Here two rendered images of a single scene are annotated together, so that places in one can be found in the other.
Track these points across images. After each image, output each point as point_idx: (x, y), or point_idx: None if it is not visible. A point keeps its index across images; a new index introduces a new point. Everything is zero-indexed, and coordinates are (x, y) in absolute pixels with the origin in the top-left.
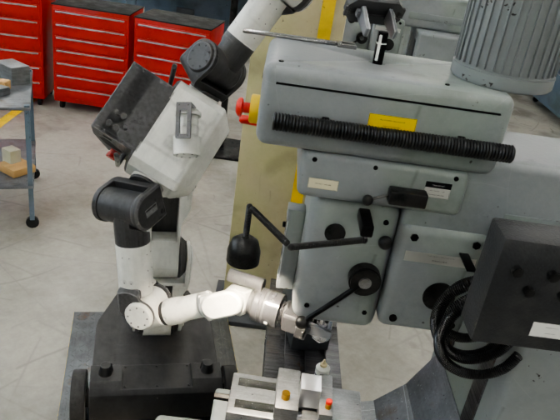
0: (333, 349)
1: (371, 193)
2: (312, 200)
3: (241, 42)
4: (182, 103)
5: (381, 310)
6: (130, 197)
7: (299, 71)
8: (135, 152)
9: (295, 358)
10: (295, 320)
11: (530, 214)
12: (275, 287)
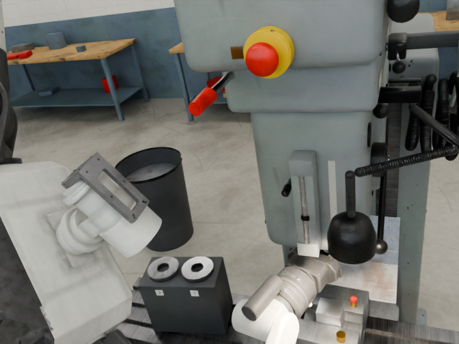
0: (233, 297)
1: (383, 64)
2: (354, 117)
3: None
4: (90, 164)
5: (378, 178)
6: None
7: None
8: (54, 331)
9: (240, 332)
10: (378, 250)
11: None
12: (117, 329)
